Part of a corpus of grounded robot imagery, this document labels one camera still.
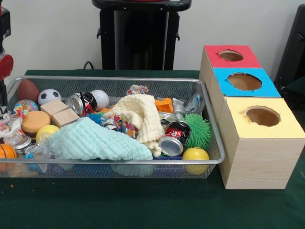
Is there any small brown football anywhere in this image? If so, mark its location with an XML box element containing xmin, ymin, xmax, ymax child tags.
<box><xmin>17</xmin><ymin>79</ymin><xmax>40</xmax><ymax>102</ymax></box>

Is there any cream waffle cloth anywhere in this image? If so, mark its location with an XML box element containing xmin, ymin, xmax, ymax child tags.
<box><xmin>108</xmin><ymin>94</ymin><xmax>165</xmax><ymax>157</ymax></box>

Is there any colourful knotted rope toy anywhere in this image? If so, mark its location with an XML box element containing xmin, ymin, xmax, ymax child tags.
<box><xmin>102</xmin><ymin>113</ymin><xmax>139</xmax><ymax>140</ymax></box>

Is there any plain yellow ball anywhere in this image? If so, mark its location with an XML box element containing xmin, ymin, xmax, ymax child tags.
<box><xmin>36</xmin><ymin>124</ymin><xmax>61</xmax><ymax>144</ymax></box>

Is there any mint green waffle cloth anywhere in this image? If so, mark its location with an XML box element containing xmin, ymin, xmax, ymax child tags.
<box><xmin>50</xmin><ymin>117</ymin><xmax>153</xmax><ymax>162</ymax></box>

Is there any small white baseball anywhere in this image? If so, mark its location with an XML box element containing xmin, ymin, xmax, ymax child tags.
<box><xmin>91</xmin><ymin>90</ymin><xmax>110</xmax><ymax>109</ymax></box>

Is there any brown round burger toy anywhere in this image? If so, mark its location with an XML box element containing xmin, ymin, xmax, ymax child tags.
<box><xmin>20</xmin><ymin>111</ymin><xmax>51</xmax><ymax>137</ymax></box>

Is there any black silver drink can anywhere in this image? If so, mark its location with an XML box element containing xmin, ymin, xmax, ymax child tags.
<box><xmin>158</xmin><ymin>120</ymin><xmax>191</xmax><ymax>157</ymax></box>

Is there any clear shallow mesh bin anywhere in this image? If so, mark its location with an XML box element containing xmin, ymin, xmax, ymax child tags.
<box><xmin>0</xmin><ymin>76</ymin><xmax>225</xmax><ymax>179</ymax></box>

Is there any black stand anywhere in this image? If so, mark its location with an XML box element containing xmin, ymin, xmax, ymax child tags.
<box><xmin>274</xmin><ymin>4</ymin><xmax>305</xmax><ymax>89</ymax></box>

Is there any yellow smiley ball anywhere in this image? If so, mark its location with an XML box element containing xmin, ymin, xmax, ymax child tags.
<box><xmin>182</xmin><ymin>147</ymin><xmax>210</xmax><ymax>174</ymax></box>

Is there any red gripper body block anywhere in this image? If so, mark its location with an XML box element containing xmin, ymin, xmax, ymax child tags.
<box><xmin>0</xmin><ymin>53</ymin><xmax>14</xmax><ymax>82</ymax></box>

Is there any small black white soccer ball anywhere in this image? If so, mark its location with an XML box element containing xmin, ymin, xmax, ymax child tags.
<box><xmin>38</xmin><ymin>89</ymin><xmax>62</xmax><ymax>106</ymax></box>

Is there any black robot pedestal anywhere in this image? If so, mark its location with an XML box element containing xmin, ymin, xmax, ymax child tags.
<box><xmin>92</xmin><ymin>0</ymin><xmax>192</xmax><ymax>71</ymax></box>

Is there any small globe print ball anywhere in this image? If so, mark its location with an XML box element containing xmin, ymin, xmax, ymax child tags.
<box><xmin>13</xmin><ymin>99</ymin><xmax>39</xmax><ymax>118</ymax></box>

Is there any dark green table cloth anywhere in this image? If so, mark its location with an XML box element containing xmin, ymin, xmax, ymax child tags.
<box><xmin>0</xmin><ymin>69</ymin><xmax>305</xmax><ymax>229</ymax></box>

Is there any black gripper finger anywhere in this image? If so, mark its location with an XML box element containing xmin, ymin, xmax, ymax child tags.
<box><xmin>0</xmin><ymin>79</ymin><xmax>8</xmax><ymax>108</ymax></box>

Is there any orange toy building block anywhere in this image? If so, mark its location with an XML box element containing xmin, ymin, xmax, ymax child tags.
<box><xmin>155</xmin><ymin>98</ymin><xmax>174</xmax><ymax>114</ymax></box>

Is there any green fuzzy toy with eyes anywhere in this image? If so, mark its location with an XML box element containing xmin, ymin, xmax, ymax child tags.
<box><xmin>181</xmin><ymin>113</ymin><xmax>212</xmax><ymax>149</ymax></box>

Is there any small orange basketball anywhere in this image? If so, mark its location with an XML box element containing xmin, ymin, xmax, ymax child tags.
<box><xmin>0</xmin><ymin>143</ymin><xmax>18</xmax><ymax>161</ymax></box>

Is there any wooden box with three holes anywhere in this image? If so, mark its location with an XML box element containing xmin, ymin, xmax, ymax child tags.
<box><xmin>199</xmin><ymin>45</ymin><xmax>305</xmax><ymax>190</ymax></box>

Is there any plain wooden block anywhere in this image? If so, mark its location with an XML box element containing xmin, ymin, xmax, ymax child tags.
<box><xmin>40</xmin><ymin>99</ymin><xmax>69</xmax><ymax>118</ymax></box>
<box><xmin>51</xmin><ymin>108</ymin><xmax>80</xmax><ymax>128</ymax></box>

